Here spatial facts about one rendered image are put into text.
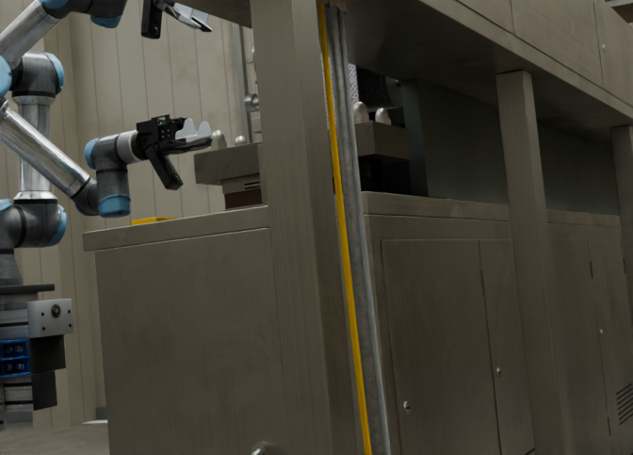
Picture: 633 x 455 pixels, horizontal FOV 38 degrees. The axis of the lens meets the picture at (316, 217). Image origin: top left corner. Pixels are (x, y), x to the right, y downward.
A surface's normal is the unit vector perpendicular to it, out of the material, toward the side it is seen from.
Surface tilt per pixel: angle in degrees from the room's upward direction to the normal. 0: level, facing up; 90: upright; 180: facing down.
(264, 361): 90
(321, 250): 90
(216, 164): 90
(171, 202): 90
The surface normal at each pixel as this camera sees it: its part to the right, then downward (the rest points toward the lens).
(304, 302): -0.50, -0.02
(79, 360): 0.92, -0.11
